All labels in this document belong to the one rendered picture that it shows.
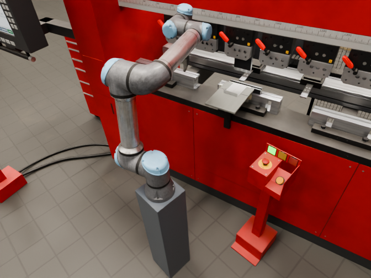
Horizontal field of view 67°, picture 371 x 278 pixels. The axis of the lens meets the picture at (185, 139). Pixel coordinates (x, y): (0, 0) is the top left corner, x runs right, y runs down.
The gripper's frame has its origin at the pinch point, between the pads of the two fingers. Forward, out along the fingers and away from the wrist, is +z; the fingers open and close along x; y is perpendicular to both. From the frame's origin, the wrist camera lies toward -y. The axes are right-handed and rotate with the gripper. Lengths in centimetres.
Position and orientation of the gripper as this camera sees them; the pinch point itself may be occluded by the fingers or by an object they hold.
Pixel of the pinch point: (178, 69)
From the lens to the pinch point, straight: 163.0
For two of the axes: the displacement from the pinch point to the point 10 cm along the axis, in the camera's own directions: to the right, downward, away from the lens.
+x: -9.6, -2.5, 0.8
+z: -0.9, 6.1, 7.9
